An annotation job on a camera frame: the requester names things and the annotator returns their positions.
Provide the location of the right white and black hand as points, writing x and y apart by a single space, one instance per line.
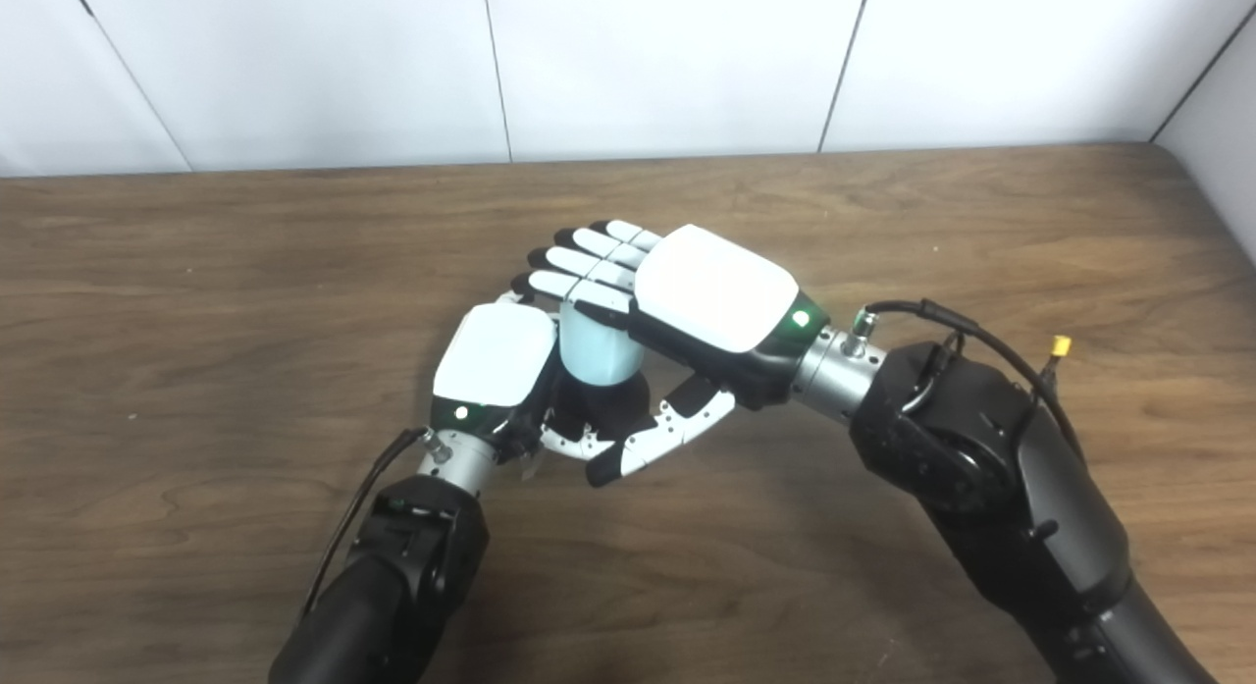
711 287

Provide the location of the left white and black hand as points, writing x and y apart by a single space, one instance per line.
496 355

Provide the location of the black flared nozzle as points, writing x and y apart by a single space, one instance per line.
613 404

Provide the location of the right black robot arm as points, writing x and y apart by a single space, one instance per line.
991 468

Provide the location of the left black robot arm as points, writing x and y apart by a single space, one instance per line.
392 586

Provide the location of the small yellow connector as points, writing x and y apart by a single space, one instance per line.
1061 346

